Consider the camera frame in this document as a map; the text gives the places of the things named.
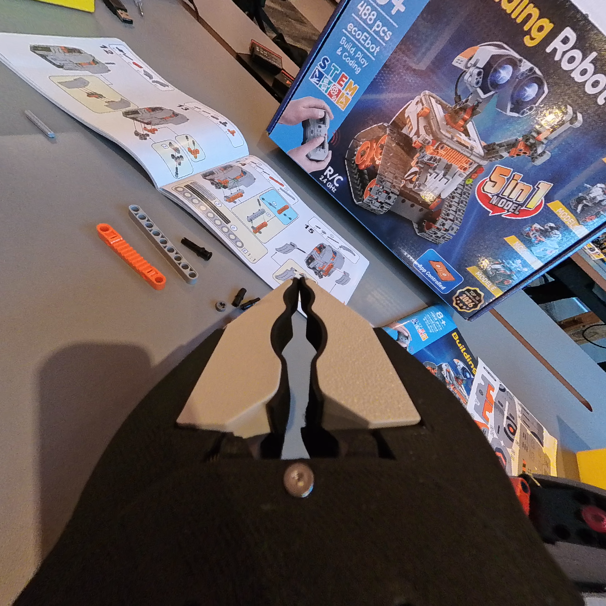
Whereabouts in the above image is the black metal desk frame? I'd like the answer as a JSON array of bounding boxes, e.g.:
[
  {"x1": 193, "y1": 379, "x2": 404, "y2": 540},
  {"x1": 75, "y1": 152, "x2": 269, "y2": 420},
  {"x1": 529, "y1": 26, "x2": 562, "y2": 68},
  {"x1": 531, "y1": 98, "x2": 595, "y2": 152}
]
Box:
[{"x1": 523, "y1": 247, "x2": 606, "y2": 375}]

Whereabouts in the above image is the orange toothed beam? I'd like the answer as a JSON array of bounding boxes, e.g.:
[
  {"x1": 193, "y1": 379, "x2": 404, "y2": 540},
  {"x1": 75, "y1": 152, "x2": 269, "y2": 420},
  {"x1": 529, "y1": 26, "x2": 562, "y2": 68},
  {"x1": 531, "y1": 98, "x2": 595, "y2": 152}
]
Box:
[{"x1": 97, "y1": 223, "x2": 168, "y2": 291}]

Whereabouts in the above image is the grey holed beam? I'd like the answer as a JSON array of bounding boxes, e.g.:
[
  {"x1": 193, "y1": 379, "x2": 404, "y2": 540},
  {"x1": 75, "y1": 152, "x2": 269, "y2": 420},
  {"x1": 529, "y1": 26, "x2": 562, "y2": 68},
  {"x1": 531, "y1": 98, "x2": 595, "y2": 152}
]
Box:
[{"x1": 128, "y1": 204, "x2": 199, "y2": 286}]

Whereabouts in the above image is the blue toy robot box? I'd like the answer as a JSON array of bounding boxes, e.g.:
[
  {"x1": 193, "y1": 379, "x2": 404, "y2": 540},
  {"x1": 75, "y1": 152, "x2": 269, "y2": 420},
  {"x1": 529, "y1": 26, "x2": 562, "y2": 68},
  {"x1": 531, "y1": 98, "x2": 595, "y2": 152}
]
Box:
[{"x1": 267, "y1": 0, "x2": 606, "y2": 323}]

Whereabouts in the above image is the long black pin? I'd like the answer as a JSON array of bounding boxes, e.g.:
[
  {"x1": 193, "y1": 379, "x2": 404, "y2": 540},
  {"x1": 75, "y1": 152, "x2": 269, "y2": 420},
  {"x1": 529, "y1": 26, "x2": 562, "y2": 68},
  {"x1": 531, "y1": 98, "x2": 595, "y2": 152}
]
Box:
[{"x1": 182, "y1": 237, "x2": 213, "y2": 263}]

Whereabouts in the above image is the yellow plastic bin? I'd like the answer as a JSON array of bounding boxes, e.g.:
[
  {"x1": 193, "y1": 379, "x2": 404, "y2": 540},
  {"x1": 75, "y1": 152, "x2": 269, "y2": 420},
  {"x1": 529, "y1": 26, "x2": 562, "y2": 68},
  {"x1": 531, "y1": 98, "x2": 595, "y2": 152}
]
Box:
[
  {"x1": 35, "y1": 0, "x2": 97, "y2": 13},
  {"x1": 576, "y1": 447, "x2": 606, "y2": 491}
]

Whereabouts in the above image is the blue cover booklet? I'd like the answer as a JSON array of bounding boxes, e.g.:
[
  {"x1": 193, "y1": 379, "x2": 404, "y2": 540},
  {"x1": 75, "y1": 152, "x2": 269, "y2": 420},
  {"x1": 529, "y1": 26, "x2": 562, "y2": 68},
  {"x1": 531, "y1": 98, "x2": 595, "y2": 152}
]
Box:
[{"x1": 382, "y1": 305, "x2": 559, "y2": 477}]

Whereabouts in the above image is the open instruction booklet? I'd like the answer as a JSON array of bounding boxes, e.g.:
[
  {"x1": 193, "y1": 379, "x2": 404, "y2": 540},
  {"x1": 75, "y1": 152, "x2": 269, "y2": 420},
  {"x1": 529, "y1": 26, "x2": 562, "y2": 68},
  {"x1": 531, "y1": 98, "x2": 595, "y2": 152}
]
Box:
[{"x1": 0, "y1": 32, "x2": 370, "y2": 305}]

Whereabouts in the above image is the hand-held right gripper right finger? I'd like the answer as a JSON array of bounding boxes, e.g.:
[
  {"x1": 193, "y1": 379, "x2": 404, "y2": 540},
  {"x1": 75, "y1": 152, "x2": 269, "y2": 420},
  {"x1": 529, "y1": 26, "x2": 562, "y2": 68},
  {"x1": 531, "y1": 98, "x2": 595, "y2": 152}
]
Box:
[{"x1": 300, "y1": 277, "x2": 422, "y2": 460}]

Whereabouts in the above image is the black USB cable plug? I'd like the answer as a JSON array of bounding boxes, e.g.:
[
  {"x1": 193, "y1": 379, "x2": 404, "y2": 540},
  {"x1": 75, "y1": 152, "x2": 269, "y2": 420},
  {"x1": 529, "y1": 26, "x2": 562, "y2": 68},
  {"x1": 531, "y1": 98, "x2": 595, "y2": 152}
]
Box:
[{"x1": 103, "y1": 0, "x2": 135, "y2": 26}]

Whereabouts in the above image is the thin grey axle rod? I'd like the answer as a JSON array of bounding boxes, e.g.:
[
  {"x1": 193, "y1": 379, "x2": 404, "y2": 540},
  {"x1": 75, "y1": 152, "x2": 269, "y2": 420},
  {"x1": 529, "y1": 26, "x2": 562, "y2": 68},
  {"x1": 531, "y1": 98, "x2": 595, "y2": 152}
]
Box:
[{"x1": 24, "y1": 109, "x2": 57, "y2": 141}]

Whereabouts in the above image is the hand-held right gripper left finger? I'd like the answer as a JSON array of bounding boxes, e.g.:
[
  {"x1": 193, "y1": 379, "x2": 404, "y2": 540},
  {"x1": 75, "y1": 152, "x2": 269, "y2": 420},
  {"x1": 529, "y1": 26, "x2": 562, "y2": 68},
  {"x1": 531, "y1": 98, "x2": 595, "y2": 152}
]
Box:
[{"x1": 177, "y1": 277, "x2": 300, "y2": 460}]

